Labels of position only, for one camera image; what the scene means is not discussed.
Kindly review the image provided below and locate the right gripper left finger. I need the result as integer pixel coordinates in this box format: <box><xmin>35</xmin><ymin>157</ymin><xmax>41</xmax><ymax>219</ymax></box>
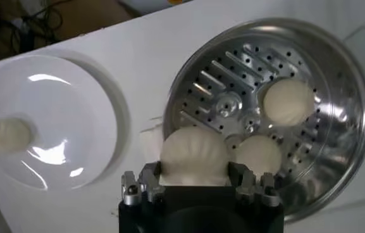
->
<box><xmin>121</xmin><ymin>161</ymin><xmax>167</xmax><ymax>206</ymax></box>

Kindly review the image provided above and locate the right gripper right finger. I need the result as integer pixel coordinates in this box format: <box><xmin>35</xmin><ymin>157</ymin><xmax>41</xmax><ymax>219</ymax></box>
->
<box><xmin>228</xmin><ymin>161</ymin><xmax>281</xmax><ymax>208</ymax></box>

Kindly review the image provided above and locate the white steamed baozi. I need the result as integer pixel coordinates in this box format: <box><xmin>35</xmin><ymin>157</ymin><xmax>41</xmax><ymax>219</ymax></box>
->
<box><xmin>0</xmin><ymin>117</ymin><xmax>34</xmax><ymax>153</ymax></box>
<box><xmin>159</xmin><ymin>125</ymin><xmax>230</xmax><ymax>187</ymax></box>
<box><xmin>262</xmin><ymin>78</ymin><xmax>315</xmax><ymax>127</ymax></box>
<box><xmin>234</xmin><ymin>134</ymin><xmax>283</xmax><ymax>178</ymax></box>

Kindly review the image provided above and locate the steel steamer basket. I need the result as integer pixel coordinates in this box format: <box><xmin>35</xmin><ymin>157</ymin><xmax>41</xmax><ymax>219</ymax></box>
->
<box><xmin>162</xmin><ymin>18</ymin><xmax>365</xmax><ymax>224</ymax></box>

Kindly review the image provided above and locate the white round plate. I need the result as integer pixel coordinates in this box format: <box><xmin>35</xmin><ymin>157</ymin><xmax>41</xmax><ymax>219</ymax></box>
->
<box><xmin>0</xmin><ymin>54</ymin><xmax>120</xmax><ymax>191</ymax></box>

